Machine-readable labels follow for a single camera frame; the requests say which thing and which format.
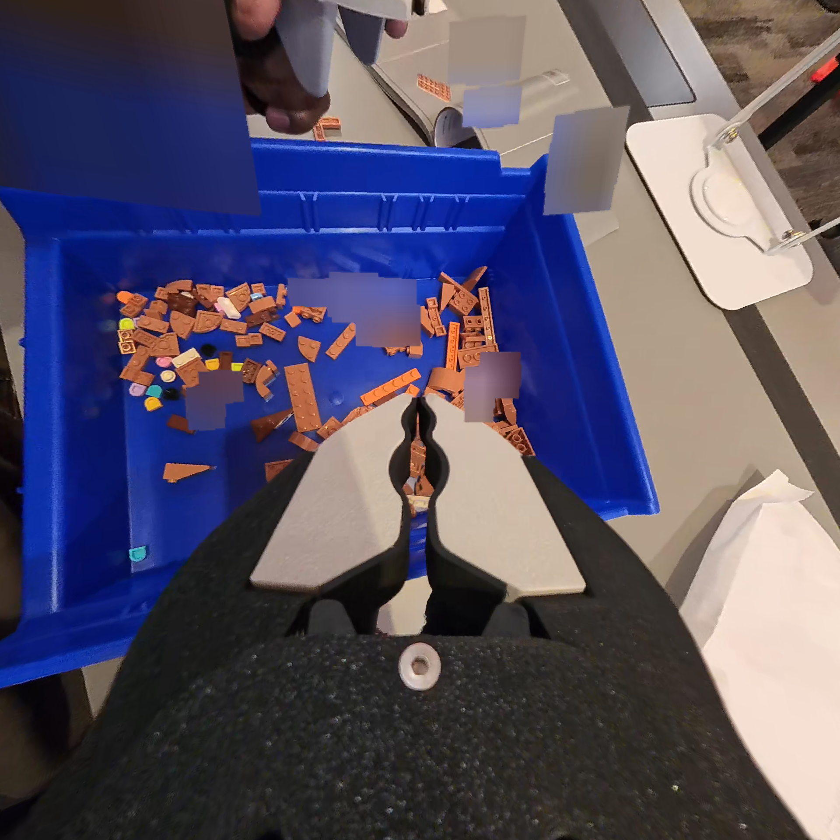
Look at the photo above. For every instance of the instruction booklet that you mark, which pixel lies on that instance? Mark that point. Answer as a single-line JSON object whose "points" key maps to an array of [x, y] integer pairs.
{"points": [[400, 72]]}

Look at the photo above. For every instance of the person's left hand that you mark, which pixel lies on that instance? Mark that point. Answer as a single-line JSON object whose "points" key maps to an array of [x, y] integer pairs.
{"points": [[269, 85]]}

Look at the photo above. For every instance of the white paper bag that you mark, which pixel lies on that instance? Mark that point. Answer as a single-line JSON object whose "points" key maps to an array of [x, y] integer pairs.
{"points": [[774, 623]]}

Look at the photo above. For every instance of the cyan lego tile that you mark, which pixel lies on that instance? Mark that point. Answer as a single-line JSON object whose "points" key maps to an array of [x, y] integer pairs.
{"points": [[138, 554]]}

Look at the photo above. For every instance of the dark brown lego slope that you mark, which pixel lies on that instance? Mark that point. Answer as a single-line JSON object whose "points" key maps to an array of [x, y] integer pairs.
{"points": [[180, 424]]}

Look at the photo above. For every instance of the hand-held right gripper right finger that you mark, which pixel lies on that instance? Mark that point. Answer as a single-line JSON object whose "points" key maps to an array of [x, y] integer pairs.
{"points": [[505, 518]]}

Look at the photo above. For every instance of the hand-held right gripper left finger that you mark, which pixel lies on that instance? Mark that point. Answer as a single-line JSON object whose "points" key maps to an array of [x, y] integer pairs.
{"points": [[328, 518]]}

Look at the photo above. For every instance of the small orange lego plate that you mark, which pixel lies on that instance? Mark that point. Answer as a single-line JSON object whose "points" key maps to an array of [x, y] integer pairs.
{"points": [[330, 123]]}

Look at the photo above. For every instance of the pile of lego pieces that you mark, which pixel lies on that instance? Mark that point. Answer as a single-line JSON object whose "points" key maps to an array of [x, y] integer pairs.
{"points": [[302, 394]]}

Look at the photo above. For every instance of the white monitor stand base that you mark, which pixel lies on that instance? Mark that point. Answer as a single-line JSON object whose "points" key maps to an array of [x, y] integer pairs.
{"points": [[669, 197]]}

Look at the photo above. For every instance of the blue plastic bin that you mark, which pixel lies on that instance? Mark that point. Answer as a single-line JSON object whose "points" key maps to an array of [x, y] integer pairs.
{"points": [[394, 216]]}

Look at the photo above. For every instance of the brown lego wedge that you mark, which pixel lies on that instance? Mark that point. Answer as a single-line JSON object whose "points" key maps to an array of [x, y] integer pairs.
{"points": [[187, 471]]}

